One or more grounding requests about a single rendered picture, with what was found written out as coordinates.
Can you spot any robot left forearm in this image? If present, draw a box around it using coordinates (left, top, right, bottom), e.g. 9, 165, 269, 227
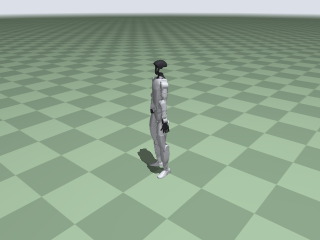
160, 101, 168, 123

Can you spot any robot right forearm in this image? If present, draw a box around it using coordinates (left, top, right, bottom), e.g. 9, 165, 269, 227
150, 97, 156, 112

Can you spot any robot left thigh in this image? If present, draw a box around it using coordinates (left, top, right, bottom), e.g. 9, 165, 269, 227
156, 117, 169, 152

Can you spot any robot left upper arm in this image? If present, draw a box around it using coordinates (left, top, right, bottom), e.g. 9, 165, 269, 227
158, 80, 169, 106

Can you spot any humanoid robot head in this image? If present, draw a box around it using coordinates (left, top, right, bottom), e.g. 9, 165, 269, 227
153, 60, 167, 79

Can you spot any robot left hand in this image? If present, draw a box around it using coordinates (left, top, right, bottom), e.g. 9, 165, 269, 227
161, 119, 170, 133

